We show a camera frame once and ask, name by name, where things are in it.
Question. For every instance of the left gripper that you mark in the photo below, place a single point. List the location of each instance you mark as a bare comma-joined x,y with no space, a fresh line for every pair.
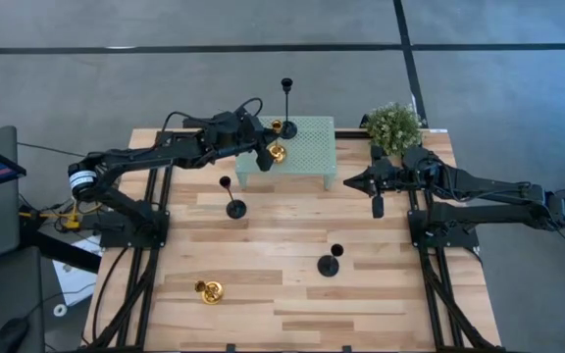
233,139

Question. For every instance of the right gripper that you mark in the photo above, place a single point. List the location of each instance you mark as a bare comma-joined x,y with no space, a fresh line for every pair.
385,177

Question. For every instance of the gold candlestick holder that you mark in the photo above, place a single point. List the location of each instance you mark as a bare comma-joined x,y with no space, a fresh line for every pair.
277,155
213,292

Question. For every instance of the black candlestick holder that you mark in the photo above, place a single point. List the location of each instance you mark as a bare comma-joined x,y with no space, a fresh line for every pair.
236,209
328,266
288,130

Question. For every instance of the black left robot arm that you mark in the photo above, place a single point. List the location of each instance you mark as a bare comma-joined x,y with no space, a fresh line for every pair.
130,159

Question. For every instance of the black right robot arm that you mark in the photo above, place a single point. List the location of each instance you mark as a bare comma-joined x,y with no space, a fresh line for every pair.
483,215

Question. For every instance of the green perforated metal riser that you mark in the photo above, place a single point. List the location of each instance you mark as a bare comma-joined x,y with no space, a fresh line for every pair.
312,152

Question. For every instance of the small green potted plant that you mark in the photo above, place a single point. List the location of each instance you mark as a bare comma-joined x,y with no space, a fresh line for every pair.
393,128

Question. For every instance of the yellow clamp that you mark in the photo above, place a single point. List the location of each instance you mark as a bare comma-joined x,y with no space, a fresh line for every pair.
72,223

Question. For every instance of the black desk leg bar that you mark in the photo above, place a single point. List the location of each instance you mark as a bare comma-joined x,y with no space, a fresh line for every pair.
62,250

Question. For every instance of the white paper sheet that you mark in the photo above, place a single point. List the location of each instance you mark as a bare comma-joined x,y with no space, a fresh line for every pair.
74,282

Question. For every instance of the dark desk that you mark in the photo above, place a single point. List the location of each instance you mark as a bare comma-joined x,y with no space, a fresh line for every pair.
13,294

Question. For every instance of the computer mouse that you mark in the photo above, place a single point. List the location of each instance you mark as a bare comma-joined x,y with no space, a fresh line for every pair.
10,336

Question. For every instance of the black aluminium frame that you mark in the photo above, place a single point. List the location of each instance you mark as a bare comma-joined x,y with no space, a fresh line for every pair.
348,133

